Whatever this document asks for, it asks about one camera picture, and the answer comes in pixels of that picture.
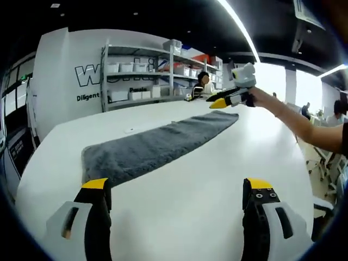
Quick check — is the grey towel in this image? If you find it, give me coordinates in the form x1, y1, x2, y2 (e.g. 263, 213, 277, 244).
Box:
81, 110, 240, 189

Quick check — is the row of white storage bins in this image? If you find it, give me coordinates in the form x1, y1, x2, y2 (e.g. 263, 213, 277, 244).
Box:
108, 39, 224, 102

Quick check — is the long ceiling light strip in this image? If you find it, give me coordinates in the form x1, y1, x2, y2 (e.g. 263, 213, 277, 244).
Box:
216, 0, 261, 64

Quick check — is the grey metal shelf rack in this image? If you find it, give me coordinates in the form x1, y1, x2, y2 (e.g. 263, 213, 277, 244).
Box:
100, 40, 227, 113

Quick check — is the white chair seat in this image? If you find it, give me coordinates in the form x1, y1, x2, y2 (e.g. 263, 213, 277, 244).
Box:
312, 195, 335, 219

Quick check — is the white office chair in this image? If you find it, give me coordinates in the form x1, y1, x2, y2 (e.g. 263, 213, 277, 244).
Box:
306, 145, 348, 197

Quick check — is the short ceiling light strip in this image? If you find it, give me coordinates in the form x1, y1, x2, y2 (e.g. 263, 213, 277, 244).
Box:
320, 63, 348, 79

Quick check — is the ceiling air conditioner unit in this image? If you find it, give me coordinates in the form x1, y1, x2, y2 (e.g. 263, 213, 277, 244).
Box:
293, 0, 327, 29

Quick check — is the grey cabinet with label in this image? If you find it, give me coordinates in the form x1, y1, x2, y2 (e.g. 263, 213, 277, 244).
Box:
4, 129, 36, 179

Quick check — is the black framed window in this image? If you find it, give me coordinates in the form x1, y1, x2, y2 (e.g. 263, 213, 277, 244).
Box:
0, 71, 34, 128

